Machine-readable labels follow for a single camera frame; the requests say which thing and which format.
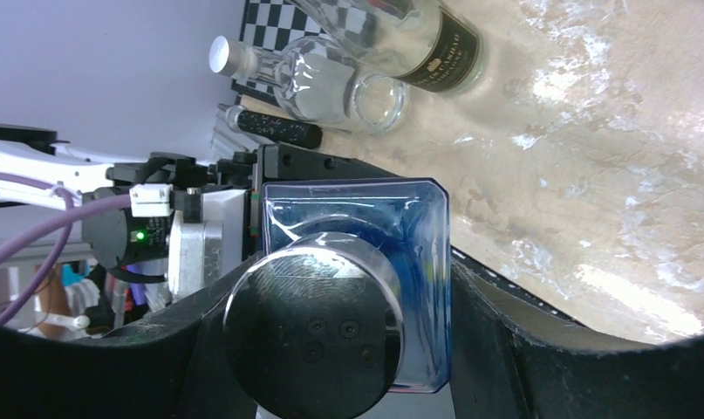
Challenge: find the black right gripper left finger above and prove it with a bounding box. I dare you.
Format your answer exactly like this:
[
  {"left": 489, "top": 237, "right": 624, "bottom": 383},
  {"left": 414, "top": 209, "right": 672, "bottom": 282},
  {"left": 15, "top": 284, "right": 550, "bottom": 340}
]
[{"left": 0, "top": 274, "right": 256, "bottom": 418}]

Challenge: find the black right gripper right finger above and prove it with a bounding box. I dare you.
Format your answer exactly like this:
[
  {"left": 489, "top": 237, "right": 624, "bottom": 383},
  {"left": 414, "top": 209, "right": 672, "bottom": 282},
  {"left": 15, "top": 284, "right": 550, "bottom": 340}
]
[{"left": 450, "top": 258, "right": 704, "bottom": 418}]

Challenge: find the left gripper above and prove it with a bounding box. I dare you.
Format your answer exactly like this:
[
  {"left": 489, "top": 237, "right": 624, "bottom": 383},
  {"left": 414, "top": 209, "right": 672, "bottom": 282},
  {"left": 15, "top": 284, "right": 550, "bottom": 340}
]
[{"left": 212, "top": 143, "right": 405, "bottom": 192}]

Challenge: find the blue square glass bottle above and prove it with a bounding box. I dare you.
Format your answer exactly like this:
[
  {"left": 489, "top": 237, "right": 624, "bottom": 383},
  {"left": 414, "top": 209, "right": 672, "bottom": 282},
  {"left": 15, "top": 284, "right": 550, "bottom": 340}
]
[{"left": 222, "top": 177, "right": 452, "bottom": 418}]

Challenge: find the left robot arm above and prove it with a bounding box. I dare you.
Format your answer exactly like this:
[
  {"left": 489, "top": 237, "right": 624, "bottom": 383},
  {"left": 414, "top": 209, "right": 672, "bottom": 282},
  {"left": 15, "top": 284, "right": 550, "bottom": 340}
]
[{"left": 0, "top": 126, "right": 401, "bottom": 418}]

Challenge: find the clear round bottle white cap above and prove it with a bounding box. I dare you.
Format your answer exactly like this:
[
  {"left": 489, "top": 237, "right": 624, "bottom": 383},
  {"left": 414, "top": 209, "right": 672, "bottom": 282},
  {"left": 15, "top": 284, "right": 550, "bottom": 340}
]
[{"left": 208, "top": 36, "right": 408, "bottom": 134}]

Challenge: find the clear wine bottle dark label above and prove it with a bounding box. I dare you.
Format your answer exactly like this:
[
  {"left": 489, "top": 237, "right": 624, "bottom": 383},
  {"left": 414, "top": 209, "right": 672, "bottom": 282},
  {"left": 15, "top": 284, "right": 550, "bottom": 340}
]
[{"left": 293, "top": 0, "right": 485, "bottom": 93}]

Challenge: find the black speckled microphone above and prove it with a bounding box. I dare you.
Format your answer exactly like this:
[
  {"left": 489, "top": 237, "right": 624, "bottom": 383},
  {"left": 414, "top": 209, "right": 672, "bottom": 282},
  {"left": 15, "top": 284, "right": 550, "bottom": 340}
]
[{"left": 223, "top": 105, "right": 323, "bottom": 149}]

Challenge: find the black white checkerboard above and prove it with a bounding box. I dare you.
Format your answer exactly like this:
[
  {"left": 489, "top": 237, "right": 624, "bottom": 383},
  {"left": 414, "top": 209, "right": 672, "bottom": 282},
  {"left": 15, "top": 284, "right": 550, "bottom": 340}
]
[{"left": 231, "top": 0, "right": 335, "bottom": 108}]

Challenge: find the black table front rail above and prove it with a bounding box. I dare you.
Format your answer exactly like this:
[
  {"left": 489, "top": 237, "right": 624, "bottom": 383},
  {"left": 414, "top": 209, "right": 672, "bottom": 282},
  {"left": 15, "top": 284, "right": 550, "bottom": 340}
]
[{"left": 451, "top": 246, "right": 584, "bottom": 326}]

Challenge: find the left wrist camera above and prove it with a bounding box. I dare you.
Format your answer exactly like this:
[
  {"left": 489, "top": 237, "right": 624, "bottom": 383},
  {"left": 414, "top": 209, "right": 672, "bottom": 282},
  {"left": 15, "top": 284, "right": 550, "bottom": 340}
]
[{"left": 128, "top": 183, "right": 255, "bottom": 302}]

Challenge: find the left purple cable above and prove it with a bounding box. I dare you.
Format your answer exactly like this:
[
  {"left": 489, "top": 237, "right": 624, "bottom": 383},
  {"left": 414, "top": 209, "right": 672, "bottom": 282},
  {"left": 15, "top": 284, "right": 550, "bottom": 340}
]
[{"left": 0, "top": 170, "right": 134, "bottom": 326}]

